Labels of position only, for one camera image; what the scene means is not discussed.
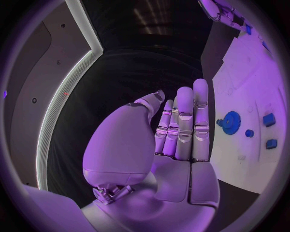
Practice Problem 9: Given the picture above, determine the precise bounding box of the white task board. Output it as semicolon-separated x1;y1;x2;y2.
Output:
200;21;289;195

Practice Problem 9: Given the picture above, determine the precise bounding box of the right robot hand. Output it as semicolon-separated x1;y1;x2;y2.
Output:
197;0;253;33

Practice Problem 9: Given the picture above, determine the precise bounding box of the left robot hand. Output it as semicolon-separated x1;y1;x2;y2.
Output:
81;78;221;232

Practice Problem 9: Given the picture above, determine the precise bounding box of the blue block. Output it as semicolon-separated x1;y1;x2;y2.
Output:
265;139;279;150
262;112;277;128

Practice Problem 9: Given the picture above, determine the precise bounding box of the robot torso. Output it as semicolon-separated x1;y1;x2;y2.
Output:
3;0;105;191

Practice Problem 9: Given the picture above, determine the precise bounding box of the blue gear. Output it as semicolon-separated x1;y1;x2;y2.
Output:
221;111;243;136

